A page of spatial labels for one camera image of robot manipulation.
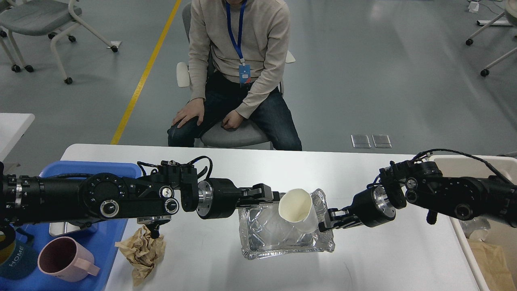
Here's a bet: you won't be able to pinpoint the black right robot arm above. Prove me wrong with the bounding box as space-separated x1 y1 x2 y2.
318 149 517 232

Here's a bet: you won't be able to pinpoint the grey chair far left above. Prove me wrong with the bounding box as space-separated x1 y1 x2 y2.
0 0 118 84

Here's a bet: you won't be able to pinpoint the beige plastic bin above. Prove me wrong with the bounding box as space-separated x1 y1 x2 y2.
429 155 517 291

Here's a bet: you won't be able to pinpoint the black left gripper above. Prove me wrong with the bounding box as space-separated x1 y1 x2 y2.
196 177 285 219

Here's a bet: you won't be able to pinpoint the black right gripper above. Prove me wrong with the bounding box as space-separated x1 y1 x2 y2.
318 187 396 232

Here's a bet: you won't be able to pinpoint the white rolling stand legs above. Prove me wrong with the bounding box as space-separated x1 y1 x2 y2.
464 0 517 78

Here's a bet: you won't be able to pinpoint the seated person beige sweater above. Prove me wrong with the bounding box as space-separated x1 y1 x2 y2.
167 0 303 152

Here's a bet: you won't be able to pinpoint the clear plastic bag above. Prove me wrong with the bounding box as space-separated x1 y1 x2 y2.
458 217 491 240

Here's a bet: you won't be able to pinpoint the blue plastic tray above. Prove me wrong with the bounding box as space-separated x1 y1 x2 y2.
0 161 141 291

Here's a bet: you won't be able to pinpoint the metal floor socket plate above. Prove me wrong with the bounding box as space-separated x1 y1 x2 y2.
351 134 372 148

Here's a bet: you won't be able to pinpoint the stainless steel rectangular container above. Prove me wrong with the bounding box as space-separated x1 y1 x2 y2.
48 222 98 238

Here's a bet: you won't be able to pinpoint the white side table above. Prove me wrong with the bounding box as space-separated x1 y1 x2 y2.
0 113 35 162

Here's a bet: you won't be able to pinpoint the aluminium foil tray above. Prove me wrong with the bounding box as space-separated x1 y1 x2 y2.
239 189 335 260

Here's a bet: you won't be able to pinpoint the pink mug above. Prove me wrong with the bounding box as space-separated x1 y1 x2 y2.
37 236 100 282

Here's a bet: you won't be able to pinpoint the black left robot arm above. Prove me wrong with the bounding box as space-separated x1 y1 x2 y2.
0 156 283 249

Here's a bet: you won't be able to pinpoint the brown paper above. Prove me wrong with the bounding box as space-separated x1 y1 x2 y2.
114 226 166 287

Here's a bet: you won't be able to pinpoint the grey office chair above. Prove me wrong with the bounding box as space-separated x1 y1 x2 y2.
176 4 296 150

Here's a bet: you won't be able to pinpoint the white paper cup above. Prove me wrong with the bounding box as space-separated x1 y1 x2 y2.
278 188 318 233

